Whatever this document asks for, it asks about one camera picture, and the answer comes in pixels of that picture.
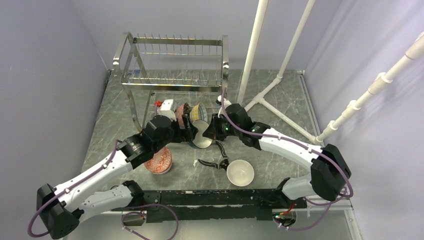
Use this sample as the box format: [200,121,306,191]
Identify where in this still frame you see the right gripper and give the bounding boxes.
[203,112,242,140]

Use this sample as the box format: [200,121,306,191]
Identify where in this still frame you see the teal white bowl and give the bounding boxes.
[188,119,213,149]

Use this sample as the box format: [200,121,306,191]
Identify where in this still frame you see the brown floral bowl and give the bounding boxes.
[175,103,191,129]

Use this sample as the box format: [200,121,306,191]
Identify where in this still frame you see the red patterned bowl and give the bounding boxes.
[143,147,173,175]

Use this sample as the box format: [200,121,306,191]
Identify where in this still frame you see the steel dish rack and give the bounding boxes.
[112,31,230,131]

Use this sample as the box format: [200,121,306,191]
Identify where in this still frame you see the yellow teal patterned bowl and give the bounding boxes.
[189,102,209,122]

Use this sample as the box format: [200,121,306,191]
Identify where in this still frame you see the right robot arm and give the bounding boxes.
[202,103,354,208]

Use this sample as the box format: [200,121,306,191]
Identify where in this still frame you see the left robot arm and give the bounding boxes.
[27,115,199,240]

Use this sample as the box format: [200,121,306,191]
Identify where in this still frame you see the black pliers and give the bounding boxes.
[197,140,231,172]

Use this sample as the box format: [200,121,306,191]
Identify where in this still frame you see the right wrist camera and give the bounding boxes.
[215,95,232,109]

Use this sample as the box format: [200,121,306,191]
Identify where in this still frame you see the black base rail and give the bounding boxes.
[114,188,307,223]

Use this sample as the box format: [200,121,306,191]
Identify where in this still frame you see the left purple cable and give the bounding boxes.
[27,139,180,240]

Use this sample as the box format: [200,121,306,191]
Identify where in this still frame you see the white pipe frame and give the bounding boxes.
[237,0,424,146]

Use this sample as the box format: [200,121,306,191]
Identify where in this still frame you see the aluminium rail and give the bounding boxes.
[109,190,355,215]

